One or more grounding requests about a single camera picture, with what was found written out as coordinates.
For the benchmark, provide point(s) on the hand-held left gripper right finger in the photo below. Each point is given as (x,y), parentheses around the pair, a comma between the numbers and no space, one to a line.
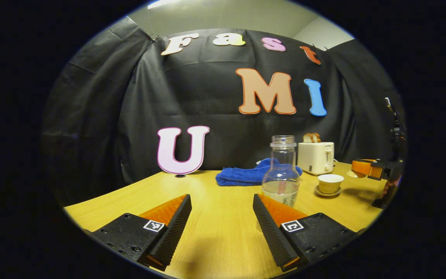
(274,236)

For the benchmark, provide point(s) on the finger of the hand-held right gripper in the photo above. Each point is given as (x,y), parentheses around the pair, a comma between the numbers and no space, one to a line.
(362,167)

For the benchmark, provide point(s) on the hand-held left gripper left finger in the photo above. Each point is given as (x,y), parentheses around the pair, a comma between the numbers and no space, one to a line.
(171,236)

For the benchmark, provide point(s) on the cream teacup lid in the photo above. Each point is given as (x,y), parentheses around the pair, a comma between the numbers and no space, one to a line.
(352,174)

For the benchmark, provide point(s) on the cream teacup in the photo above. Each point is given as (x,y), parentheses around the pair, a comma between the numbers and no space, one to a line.
(330,184)

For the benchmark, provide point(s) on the clear water bottle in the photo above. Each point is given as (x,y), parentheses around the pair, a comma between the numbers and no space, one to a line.
(281,182)

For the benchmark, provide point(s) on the cream saucer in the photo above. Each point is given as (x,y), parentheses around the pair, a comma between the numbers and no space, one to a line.
(327,193)

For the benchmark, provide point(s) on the white toaster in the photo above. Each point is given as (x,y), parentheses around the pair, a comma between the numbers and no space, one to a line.
(315,159)

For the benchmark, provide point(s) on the toast bread slice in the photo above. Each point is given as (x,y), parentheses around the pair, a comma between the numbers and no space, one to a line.
(316,137)
(307,138)

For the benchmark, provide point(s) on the blue towel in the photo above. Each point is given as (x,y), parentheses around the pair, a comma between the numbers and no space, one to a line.
(238,176)

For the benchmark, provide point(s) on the black backdrop cloth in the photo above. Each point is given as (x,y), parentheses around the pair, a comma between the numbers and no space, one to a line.
(207,100)

